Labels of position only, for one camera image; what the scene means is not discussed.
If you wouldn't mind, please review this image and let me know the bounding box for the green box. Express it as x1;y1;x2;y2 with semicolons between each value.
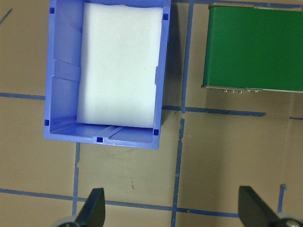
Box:
201;2;303;94

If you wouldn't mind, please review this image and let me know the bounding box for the blue plastic storage bin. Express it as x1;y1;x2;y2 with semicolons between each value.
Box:
43;0;172;150

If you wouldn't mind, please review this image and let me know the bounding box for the white foam pad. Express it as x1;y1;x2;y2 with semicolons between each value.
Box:
76;2;164;129

